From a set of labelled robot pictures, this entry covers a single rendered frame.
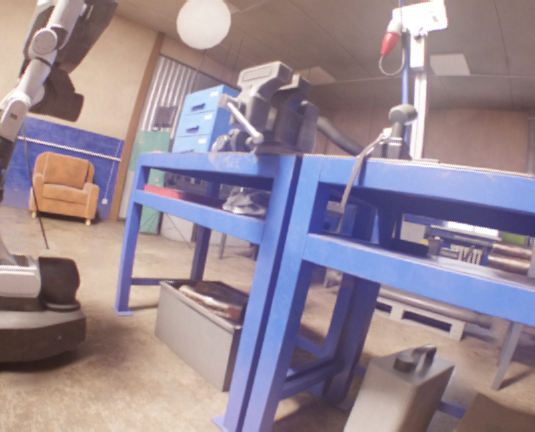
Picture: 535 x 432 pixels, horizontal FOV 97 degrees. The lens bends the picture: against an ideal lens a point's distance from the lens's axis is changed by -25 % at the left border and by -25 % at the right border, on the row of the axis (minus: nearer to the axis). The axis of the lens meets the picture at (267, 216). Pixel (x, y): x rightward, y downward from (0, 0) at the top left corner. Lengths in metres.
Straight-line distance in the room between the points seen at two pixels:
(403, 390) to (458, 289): 0.35
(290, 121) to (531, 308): 0.73
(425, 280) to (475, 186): 0.20
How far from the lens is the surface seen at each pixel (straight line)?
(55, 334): 1.23
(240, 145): 1.19
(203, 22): 4.16
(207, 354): 1.27
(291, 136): 0.89
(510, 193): 0.60
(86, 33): 1.27
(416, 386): 0.86
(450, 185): 0.62
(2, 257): 1.25
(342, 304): 1.23
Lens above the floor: 0.71
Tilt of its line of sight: 1 degrees down
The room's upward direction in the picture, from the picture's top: 12 degrees clockwise
